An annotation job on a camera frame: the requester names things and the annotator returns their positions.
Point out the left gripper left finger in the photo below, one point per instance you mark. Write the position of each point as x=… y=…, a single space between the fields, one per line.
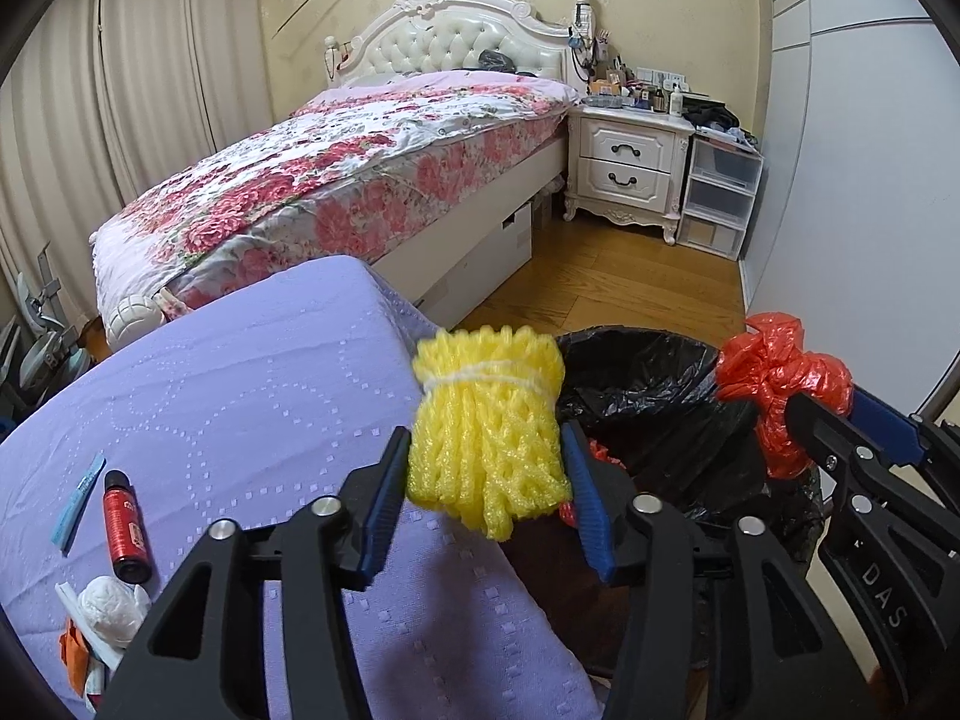
x=381 y=496

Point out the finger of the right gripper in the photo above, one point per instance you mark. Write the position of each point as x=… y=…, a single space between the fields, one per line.
x=888 y=429
x=828 y=439

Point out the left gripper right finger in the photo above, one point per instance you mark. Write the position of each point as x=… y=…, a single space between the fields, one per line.
x=594 y=514

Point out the red plastic bag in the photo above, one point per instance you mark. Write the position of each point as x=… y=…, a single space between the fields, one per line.
x=766 y=365

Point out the yellow foam fruit net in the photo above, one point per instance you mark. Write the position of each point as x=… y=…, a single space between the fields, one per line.
x=486 y=441

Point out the black trash bin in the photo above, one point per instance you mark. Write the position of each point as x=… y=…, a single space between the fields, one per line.
x=648 y=398

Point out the purple table cloth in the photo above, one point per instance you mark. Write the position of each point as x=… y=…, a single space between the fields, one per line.
x=249 y=408

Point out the white sliding wardrobe door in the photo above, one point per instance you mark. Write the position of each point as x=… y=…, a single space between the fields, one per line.
x=856 y=231

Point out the white under-bed box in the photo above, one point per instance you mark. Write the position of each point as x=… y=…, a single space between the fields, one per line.
x=489 y=264

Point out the red bottle black cap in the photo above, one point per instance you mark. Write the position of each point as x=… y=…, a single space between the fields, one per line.
x=125 y=536

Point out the white plastic drawer unit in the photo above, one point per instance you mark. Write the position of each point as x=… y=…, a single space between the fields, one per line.
x=721 y=188

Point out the white crumpled tissue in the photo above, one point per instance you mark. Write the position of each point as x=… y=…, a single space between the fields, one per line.
x=115 y=610

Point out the white rolled paper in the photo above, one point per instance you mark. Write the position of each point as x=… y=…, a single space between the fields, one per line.
x=102 y=647

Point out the blue paper packet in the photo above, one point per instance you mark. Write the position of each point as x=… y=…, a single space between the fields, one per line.
x=65 y=528

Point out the white nightstand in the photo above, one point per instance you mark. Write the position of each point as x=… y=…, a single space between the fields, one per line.
x=627 y=167

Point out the white printed sachet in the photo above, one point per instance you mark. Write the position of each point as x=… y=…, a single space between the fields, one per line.
x=95 y=682

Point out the floral pink bedspread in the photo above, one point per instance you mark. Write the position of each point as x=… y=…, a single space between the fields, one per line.
x=356 y=171

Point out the orange crumpled wrapper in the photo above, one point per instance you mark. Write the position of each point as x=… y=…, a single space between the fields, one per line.
x=74 y=653

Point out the grey office chair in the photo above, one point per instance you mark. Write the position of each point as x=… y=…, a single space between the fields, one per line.
x=41 y=350

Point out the bed with white headboard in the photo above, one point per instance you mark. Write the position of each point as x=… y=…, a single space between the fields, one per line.
x=422 y=36

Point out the beige curtains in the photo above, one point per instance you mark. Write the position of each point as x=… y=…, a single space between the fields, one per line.
x=106 y=99

